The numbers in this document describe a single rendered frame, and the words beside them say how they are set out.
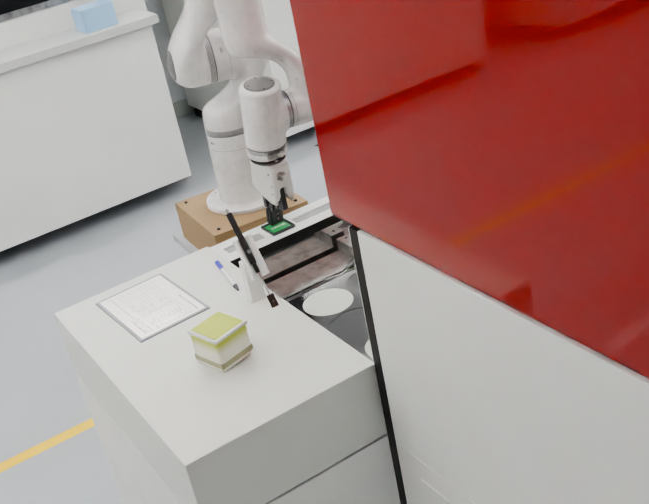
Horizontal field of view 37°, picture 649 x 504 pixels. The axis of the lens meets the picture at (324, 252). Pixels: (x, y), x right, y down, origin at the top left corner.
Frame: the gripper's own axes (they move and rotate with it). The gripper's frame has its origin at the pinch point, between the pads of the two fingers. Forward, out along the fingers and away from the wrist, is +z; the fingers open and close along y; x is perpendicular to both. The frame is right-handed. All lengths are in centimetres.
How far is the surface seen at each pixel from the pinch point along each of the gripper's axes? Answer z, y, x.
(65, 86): 81, 245, -30
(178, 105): 166, 341, -121
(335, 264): 8.6, -13.1, -6.3
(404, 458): 6, -65, 15
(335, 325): 2.0, -35.2, 8.4
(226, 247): 3.4, 0.5, 12.1
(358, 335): 0.7, -41.2, 7.3
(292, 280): 9.0, -11.6, 3.7
